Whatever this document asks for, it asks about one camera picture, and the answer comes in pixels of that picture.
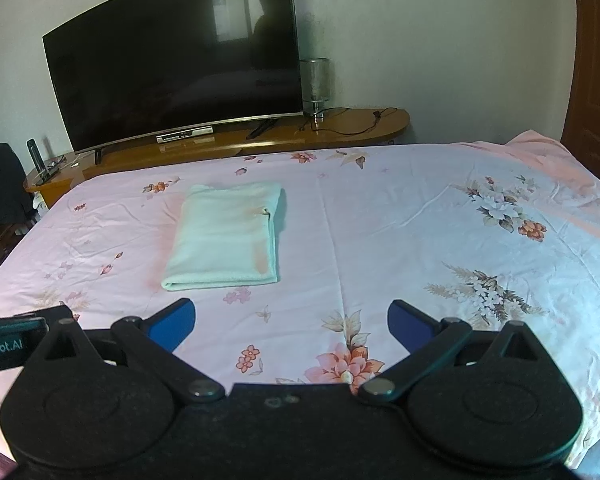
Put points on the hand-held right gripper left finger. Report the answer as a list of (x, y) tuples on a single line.
[(172, 325)]

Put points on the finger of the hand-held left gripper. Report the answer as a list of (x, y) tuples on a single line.
[(55, 313)]

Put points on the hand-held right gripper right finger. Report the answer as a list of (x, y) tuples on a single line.
[(410, 325)]

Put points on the white knit sweater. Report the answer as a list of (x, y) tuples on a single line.
[(220, 240)]

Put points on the pink floral bed sheet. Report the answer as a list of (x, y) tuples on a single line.
[(405, 240)]

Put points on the dark chair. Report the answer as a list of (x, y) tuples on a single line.
[(2, 185)]

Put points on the phone charging dock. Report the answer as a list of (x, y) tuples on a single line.
[(52, 170)]

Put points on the silver set-top box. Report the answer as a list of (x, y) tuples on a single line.
[(185, 135)]

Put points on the wooden television stand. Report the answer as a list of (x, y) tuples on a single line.
[(350, 125)]

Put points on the black remote control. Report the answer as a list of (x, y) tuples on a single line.
[(260, 129)]

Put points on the black curved television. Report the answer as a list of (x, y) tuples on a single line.
[(170, 60)]

